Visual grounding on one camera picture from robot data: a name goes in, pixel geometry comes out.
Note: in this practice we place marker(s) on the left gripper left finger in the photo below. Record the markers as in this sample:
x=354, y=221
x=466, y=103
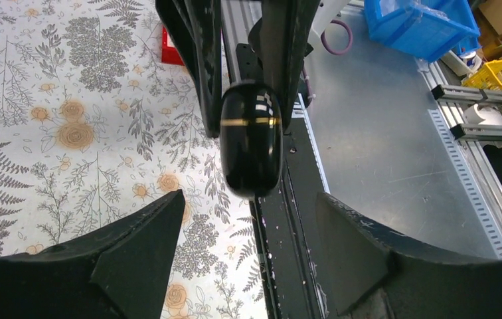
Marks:
x=118, y=271

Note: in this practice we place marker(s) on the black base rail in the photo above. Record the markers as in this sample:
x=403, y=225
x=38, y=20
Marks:
x=285, y=224

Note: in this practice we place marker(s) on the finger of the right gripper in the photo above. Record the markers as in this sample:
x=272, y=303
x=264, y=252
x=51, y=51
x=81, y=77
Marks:
x=194, y=27
x=281, y=42

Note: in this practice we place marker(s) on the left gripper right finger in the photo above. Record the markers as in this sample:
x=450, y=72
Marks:
x=418, y=280

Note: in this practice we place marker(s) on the yellow plastic crate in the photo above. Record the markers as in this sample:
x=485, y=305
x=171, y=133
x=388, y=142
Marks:
x=488, y=77

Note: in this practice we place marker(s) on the floral table mat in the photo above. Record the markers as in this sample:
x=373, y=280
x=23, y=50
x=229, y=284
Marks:
x=94, y=126

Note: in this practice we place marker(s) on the red box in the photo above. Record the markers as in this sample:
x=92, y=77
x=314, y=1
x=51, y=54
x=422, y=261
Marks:
x=169, y=53

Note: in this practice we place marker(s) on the blue plastic bin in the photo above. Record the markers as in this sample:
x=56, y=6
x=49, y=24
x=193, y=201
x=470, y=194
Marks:
x=424, y=29

